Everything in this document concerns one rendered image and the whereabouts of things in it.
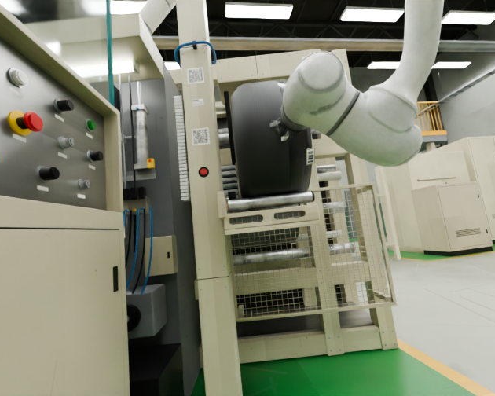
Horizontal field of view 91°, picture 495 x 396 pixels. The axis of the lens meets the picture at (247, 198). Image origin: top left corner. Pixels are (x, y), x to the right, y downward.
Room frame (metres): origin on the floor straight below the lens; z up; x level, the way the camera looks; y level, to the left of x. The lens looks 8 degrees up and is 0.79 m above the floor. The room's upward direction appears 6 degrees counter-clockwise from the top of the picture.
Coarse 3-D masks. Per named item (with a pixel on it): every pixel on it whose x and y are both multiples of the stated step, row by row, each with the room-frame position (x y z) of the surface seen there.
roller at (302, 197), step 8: (296, 192) 0.94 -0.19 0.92; (304, 192) 0.94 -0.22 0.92; (312, 192) 0.93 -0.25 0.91; (232, 200) 0.94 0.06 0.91; (240, 200) 0.93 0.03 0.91; (248, 200) 0.93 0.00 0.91; (256, 200) 0.93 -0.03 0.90; (264, 200) 0.93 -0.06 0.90; (272, 200) 0.93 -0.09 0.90; (280, 200) 0.93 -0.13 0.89; (288, 200) 0.93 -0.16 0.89; (296, 200) 0.93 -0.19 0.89; (304, 200) 0.94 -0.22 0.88; (312, 200) 0.95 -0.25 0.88; (232, 208) 0.94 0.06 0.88; (240, 208) 0.94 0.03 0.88; (248, 208) 0.95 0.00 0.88
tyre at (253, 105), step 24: (240, 96) 0.85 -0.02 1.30; (264, 96) 0.83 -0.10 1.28; (240, 120) 0.83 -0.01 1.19; (264, 120) 0.81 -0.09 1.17; (240, 144) 0.84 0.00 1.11; (264, 144) 0.82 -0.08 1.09; (288, 144) 0.83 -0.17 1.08; (240, 168) 0.89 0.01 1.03; (264, 168) 0.86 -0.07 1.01; (288, 168) 0.87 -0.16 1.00; (240, 192) 1.05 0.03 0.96; (264, 192) 0.94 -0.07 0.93; (288, 192) 0.95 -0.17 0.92
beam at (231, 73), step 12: (228, 60) 1.27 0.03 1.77; (240, 60) 1.27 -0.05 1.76; (252, 60) 1.27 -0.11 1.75; (264, 60) 1.27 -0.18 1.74; (276, 60) 1.27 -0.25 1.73; (288, 60) 1.27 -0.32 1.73; (300, 60) 1.27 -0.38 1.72; (228, 72) 1.27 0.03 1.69; (240, 72) 1.27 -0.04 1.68; (252, 72) 1.27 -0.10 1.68; (264, 72) 1.27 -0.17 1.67; (276, 72) 1.27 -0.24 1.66; (288, 72) 1.27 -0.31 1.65; (228, 84) 1.29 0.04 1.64; (240, 84) 1.30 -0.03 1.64
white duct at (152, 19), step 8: (152, 0) 1.28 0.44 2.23; (160, 0) 1.29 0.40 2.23; (168, 0) 1.31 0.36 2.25; (144, 8) 1.28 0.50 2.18; (152, 8) 1.29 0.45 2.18; (160, 8) 1.31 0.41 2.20; (168, 8) 1.34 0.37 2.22; (144, 16) 1.29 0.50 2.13; (152, 16) 1.30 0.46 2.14; (160, 16) 1.34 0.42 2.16; (152, 24) 1.33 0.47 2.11; (152, 32) 1.37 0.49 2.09
